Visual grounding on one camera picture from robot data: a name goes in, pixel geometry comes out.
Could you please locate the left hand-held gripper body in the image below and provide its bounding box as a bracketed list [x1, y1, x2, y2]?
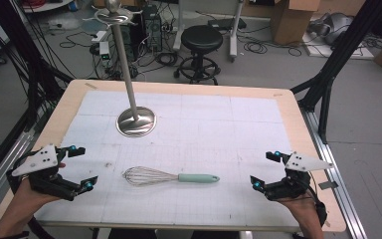
[6, 144, 83, 202]

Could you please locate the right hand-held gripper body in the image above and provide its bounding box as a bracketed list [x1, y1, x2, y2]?
[264, 151, 334, 201]

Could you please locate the whisk with mint green handle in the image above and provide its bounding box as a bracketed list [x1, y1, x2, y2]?
[122, 165, 221, 187]

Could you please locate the silver metal utensil stand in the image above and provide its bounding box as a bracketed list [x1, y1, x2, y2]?
[94, 0, 157, 138]

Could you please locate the person's right hand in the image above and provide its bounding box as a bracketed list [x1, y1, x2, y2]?
[278, 194, 317, 220]

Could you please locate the person's left hand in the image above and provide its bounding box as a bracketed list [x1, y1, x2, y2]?
[13, 180, 63, 217]

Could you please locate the grey tape strip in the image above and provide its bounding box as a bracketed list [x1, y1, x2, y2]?
[318, 180, 339, 191]

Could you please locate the white grid mat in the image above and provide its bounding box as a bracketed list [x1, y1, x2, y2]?
[34, 90, 301, 228]

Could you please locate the white power strip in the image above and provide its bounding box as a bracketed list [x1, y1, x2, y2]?
[98, 41, 111, 68]

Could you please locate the tall cardboard box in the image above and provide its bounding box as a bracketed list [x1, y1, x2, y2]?
[270, 0, 321, 46]

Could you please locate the grey bag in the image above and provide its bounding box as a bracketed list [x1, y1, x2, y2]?
[307, 12, 355, 46]

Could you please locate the black round stool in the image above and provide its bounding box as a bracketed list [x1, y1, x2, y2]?
[173, 24, 225, 86]

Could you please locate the black computer tower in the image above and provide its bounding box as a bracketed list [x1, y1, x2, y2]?
[141, 4, 164, 53]

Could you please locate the black flat device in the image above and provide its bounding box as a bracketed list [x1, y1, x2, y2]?
[207, 17, 248, 32]

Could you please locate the aluminium rail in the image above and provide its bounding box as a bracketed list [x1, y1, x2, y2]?
[0, 127, 38, 218]
[299, 108, 368, 239]

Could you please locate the black wrist strap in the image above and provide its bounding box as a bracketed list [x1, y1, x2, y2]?
[312, 197, 328, 228]

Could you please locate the black metal frame with cables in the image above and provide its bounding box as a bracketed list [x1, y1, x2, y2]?
[0, 0, 76, 133]

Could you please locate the black coiled floor cable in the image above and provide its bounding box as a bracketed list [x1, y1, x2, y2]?
[243, 34, 303, 58]

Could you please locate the white stand frame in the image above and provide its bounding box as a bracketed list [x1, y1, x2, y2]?
[172, 0, 247, 63]

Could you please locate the black metal frame post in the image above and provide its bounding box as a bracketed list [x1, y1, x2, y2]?
[290, 0, 382, 145]

